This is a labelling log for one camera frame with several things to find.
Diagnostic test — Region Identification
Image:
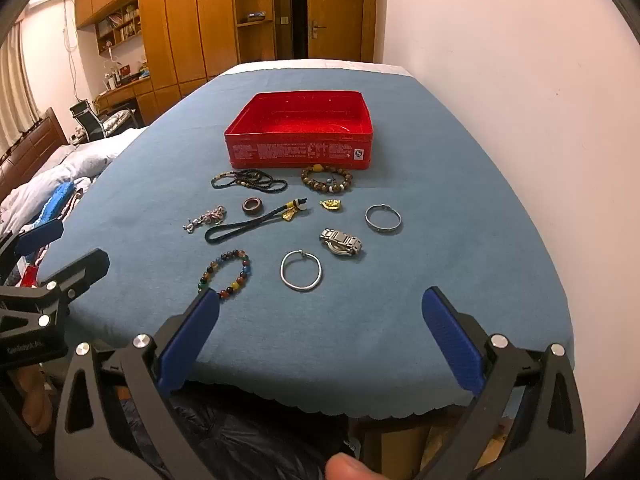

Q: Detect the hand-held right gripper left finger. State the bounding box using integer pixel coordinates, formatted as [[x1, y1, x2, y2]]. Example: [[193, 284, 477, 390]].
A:
[[52, 289, 221, 480]]

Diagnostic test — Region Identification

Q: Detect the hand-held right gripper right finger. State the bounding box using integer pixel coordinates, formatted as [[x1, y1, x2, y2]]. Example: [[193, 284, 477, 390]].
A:
[[421, 286, 587, 480]]

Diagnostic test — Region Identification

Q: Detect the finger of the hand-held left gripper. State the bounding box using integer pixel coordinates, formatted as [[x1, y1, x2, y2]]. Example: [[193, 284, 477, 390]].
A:
[[0, 219, 66, 282], [0, 248, 110, 332]]

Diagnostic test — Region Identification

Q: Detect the multicoloured bead bracelet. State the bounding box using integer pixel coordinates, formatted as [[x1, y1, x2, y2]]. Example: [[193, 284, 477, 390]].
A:
[[197, 247, 252, 300]]

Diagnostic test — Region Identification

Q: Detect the plain thin silver bangle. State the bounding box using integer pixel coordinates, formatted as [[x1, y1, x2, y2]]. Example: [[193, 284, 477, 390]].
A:
[[279, 249, 323, 291]]

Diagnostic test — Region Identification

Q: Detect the silver pink chain charm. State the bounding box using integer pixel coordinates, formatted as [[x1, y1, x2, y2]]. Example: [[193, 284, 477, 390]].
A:
[[182, 204, 227, 234]]

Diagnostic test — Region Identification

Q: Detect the patterned silver bangle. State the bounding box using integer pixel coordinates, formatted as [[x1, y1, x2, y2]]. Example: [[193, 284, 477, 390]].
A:
[[364, 203, 402, 235]]

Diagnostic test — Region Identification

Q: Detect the silver metal watch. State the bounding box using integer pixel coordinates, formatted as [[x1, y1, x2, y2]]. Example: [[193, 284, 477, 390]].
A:
[[319, 228, 364, 260]]

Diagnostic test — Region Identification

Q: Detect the black cord with gold charm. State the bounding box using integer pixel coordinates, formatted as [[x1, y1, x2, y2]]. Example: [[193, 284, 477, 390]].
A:
[[204, 197, 321, 245]]

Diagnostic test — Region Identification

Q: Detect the red tin box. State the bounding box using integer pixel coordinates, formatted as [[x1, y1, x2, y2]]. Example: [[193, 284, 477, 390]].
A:
[[223, 91, 374, 171]]

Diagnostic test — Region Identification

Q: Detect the person's left hand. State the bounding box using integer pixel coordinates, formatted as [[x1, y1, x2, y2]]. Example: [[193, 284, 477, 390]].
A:
[[17, 365, 53, 431]]

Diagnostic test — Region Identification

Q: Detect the person's right hand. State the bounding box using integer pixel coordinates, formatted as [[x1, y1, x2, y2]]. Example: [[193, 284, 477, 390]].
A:
[[324, 452, 383, 480]]

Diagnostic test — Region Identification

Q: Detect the blue cloth on bed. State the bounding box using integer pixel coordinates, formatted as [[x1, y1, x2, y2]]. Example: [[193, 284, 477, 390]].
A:
[[37, 181, 87, 227]]

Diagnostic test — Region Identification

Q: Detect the blue tablecloth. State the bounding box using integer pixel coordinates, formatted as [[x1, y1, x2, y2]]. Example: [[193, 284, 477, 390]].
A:
[[35, 67, 574, 418]]

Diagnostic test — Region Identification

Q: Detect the white bed blanket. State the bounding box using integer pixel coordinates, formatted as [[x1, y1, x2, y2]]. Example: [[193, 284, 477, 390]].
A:
[[0, 127, 147, 241]]

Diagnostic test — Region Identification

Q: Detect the dark wooden headboard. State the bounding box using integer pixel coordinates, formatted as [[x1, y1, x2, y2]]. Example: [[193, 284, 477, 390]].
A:
[[0, 107, 69, 202]]

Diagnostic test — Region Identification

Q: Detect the dark cloth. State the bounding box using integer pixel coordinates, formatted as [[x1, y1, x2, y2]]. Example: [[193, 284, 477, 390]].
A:
[[120, 385, 353, 480]]

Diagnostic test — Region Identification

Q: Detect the black office chair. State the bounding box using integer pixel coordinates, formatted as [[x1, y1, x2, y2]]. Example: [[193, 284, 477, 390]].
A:
[[69, 100, 139, 142]]

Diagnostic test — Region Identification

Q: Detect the beige curtain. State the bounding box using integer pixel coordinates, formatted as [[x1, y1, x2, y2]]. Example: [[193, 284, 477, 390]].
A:
[[0, 20, 42, 153]]

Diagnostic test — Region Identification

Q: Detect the wooden desk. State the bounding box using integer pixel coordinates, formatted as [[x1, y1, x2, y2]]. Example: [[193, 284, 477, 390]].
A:
[[95, 76, 157, 127]]

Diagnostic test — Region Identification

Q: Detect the wooden wardrobe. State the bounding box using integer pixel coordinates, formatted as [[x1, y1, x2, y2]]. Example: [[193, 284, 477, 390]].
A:
[[137, 0, 238, 111]]

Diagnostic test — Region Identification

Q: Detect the wooden corner shelf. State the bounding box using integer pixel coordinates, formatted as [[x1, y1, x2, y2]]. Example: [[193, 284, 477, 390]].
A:
[[232, 0, 277, 64]]

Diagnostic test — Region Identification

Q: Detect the wooden door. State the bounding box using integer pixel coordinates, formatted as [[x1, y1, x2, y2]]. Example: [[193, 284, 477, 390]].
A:
[[306, 0, 379, 64]]

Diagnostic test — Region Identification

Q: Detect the black bead necklace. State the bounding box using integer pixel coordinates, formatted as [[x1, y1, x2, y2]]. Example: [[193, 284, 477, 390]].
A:
[[210, 170, 289, 194]]

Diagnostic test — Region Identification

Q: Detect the brown wooden bead bracelet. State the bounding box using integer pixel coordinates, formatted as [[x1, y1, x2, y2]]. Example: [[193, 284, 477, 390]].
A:
[[300, 164, 354, 196]]

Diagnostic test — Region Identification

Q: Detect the wooden wall cabinet with books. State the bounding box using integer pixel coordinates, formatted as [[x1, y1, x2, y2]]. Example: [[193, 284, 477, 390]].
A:
[[75, 0, 146, 57]]

